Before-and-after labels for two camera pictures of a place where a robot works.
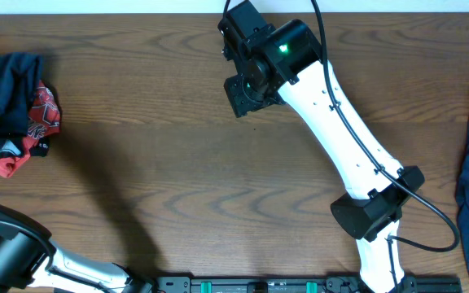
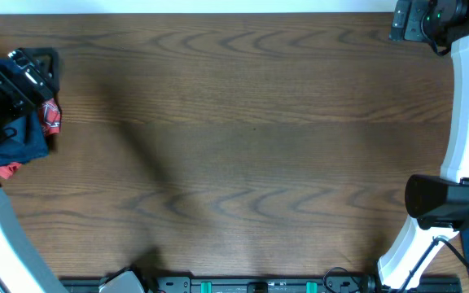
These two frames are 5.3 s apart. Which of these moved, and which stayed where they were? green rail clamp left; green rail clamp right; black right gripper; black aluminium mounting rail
Moved: black right gripper
Stayed: green rail clamp left; black aluminium mounting rail; green rail clamp right
